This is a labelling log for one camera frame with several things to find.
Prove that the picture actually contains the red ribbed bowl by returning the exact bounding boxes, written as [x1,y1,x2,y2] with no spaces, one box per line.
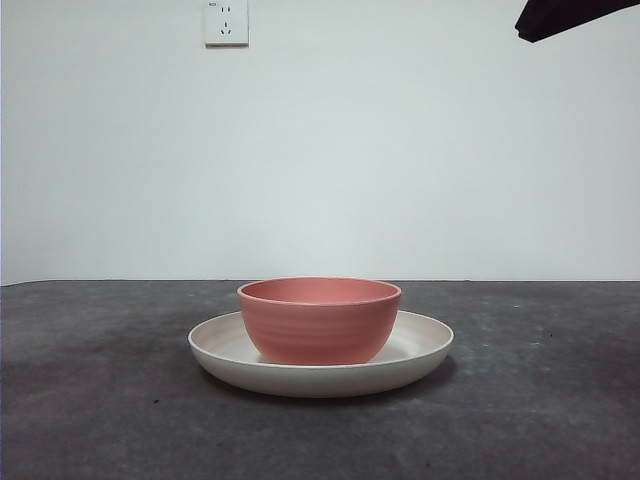
[236,276,402,366]

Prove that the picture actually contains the white round plate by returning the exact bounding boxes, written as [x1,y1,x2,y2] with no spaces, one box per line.
[187,308,456,399]

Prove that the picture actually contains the white wall socket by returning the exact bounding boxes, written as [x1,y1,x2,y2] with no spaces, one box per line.
[204,0,250,50]

